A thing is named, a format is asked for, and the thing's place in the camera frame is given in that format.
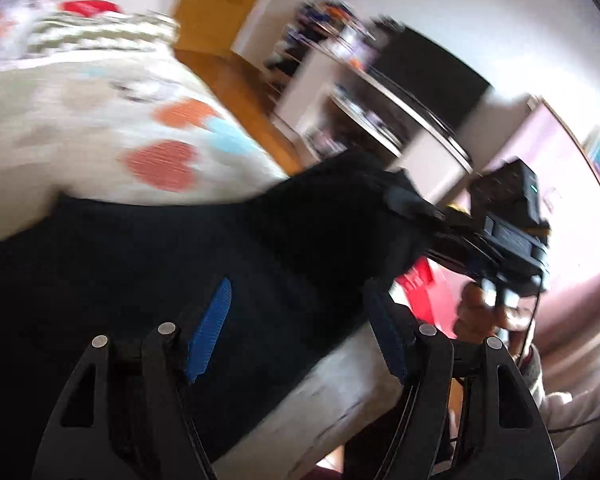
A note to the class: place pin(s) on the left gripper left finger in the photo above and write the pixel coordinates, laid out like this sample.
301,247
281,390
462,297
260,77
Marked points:
123,413

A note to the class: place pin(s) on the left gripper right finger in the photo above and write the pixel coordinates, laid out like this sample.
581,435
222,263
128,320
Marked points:
464,411

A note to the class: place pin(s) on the black pants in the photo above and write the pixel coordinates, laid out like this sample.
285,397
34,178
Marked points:
297,258

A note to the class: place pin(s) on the person right hand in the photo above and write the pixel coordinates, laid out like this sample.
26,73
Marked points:
476,321

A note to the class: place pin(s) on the black television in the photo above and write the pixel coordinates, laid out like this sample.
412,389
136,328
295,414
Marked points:
412,65

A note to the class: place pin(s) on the white tv cabinet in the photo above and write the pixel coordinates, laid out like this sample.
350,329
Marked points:
330,106

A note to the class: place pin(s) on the cluttered shoe rack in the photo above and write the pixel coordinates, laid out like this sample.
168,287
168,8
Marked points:
329,24

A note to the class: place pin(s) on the patchwork quilt bedspread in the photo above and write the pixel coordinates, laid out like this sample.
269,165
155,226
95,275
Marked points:
141,128

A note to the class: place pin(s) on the wooden door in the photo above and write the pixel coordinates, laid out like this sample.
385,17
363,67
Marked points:
210,26

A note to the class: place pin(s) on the green white patterned bolster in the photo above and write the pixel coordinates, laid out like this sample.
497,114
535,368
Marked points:
65,32

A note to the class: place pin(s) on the red happy pillow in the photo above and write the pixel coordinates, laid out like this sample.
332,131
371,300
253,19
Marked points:
89,8

